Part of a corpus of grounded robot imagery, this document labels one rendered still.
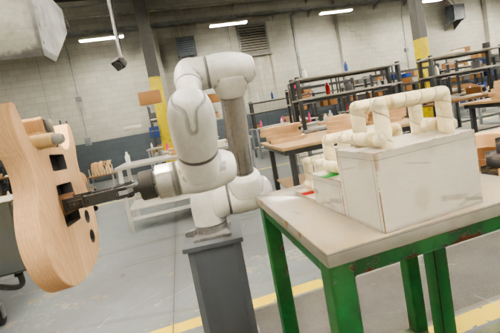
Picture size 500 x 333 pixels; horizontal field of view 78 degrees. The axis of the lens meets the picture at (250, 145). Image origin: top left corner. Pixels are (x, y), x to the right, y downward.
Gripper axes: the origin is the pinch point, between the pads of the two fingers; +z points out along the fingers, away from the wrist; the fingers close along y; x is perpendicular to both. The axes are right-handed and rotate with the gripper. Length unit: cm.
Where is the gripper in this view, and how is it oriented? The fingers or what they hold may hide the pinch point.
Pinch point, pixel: (71, 202)
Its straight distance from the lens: 88.4
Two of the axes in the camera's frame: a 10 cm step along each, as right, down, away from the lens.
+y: -2.1, 0.3, 9.8
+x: -2.1, -9.8, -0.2
